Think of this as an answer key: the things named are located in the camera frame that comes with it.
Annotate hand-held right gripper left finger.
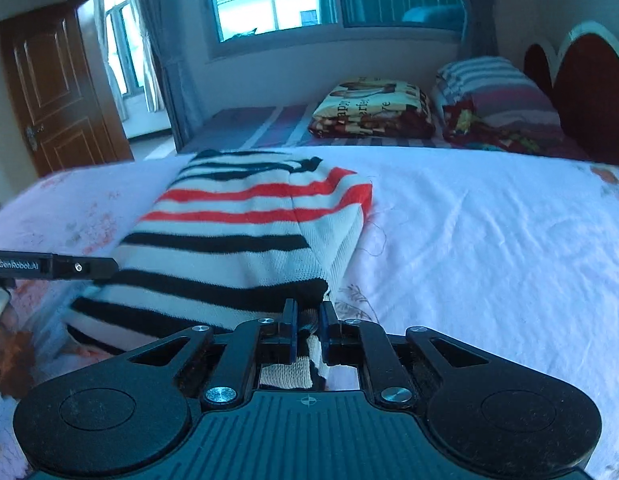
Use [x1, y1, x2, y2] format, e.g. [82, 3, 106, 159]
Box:
[126, 298, 300, 409]

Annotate striped knit sweater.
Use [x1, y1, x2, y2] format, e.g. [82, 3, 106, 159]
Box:
[64, 149, 374, 392]

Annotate wooden headboard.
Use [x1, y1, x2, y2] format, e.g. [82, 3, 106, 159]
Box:
[522, 20, 619, 167]

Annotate folded printed blanket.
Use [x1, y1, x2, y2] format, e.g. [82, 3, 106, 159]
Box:
[308, 77, 437, 141]

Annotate grey curtain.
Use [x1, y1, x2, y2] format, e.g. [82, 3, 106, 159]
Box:
[455, 0, 501, 59]
[132, 0, 207, 153]

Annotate brown wooden door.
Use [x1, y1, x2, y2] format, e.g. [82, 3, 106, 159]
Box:
[0, 2, 136, 177]

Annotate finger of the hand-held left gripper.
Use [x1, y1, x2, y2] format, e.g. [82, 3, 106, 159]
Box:
[52, 254, 121, 281]

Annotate doorway window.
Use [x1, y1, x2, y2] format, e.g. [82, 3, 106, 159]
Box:
[102, 0, 146, 107]

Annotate white sheer curtain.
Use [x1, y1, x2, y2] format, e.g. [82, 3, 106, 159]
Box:
[90, 0, 127, 122]

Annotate striped purple bed sheet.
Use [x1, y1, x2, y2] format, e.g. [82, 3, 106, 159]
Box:
[175, 102, 453, 155]

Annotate striped pillow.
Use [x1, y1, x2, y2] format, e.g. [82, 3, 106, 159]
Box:
[432, 56, 564, 136]

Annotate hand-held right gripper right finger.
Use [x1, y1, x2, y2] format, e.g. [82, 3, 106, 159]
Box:
[319, 300, 491, 407]

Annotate red printed blanket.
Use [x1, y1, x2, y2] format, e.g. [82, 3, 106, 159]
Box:
[442, 99, 593, 162]

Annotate pink floral bed sheet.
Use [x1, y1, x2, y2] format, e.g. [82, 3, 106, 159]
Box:
[0, 144, 619, 480]

